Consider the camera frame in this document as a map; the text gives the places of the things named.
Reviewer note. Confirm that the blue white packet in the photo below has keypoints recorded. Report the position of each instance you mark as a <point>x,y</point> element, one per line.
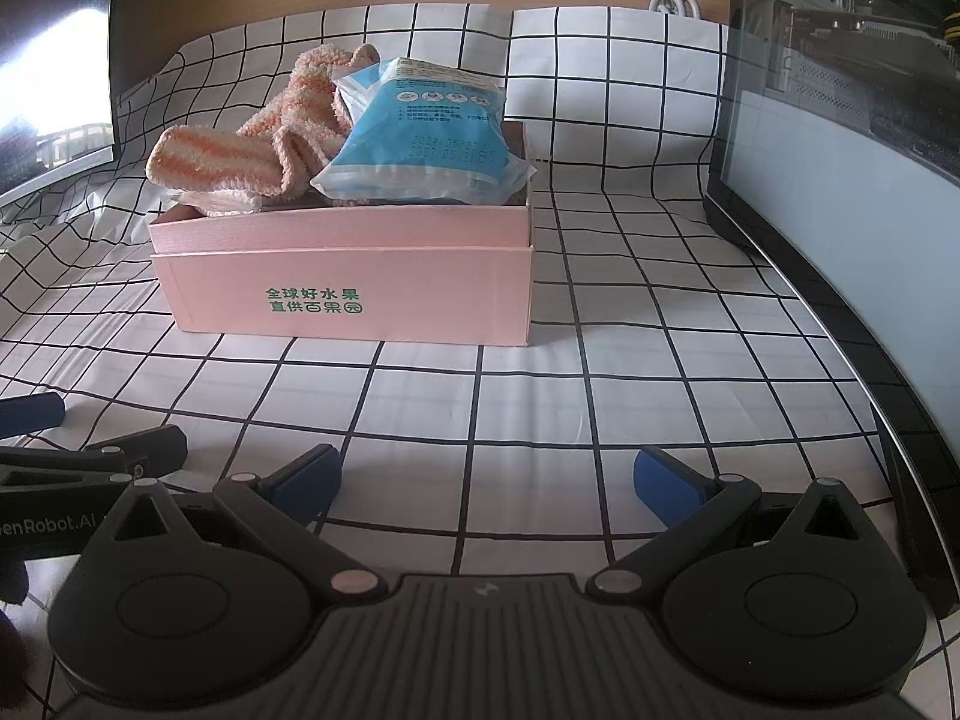
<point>420,135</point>

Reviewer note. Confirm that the dark computer monitor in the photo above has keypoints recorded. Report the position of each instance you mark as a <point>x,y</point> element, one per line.
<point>52,15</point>

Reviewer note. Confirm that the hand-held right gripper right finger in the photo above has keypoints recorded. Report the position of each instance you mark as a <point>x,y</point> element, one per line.
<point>664,484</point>

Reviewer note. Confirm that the pink striped fleece towel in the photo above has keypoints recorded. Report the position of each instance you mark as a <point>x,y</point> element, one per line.
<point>210,161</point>

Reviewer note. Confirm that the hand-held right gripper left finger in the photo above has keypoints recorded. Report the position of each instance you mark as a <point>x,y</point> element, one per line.
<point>307,484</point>

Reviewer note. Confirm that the black white checkered tablecloth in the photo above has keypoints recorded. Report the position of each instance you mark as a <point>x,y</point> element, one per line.
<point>562,405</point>

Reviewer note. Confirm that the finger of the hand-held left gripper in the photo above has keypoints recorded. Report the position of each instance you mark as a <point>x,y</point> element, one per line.
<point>30,414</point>
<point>157,448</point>

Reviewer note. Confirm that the pink cardboard box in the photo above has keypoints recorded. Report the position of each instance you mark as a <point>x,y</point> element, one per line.
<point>337,270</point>

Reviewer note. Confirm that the glass panel computer case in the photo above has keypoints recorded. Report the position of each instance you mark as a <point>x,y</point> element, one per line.
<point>825,202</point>

